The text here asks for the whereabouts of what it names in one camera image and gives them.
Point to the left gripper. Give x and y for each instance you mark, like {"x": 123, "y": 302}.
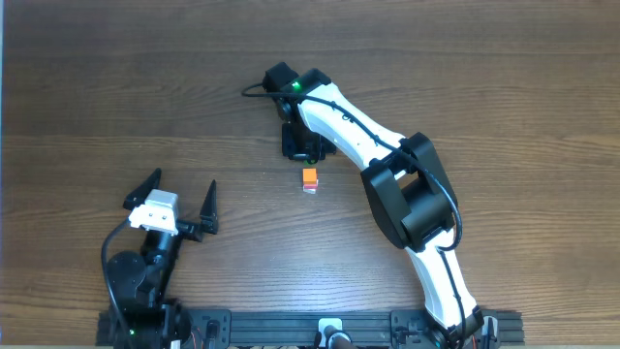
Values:
{"x": 190, "y": 230}

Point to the orange cube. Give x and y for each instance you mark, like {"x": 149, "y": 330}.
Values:
{"x": 310, "y": 175}

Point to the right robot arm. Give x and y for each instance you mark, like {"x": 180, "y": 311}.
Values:
{"x": 339, "y": 126}

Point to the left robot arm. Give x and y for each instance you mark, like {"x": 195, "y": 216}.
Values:
{"x": 126, "y": 274}

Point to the white cube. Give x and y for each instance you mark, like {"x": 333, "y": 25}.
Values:
{"x": 310, "y": 191}

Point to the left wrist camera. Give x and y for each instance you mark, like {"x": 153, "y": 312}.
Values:
{"x": 155, "y": 213}

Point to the mounting rail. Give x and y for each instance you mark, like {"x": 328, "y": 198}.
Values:
{"x": 281, "y": 328}

